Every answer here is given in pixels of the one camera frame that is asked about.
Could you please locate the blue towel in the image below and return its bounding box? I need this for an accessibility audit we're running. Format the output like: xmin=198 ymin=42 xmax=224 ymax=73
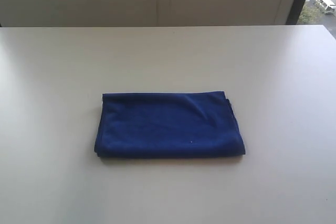
xmin=94 ymin=91 xmax=246 ymax=159

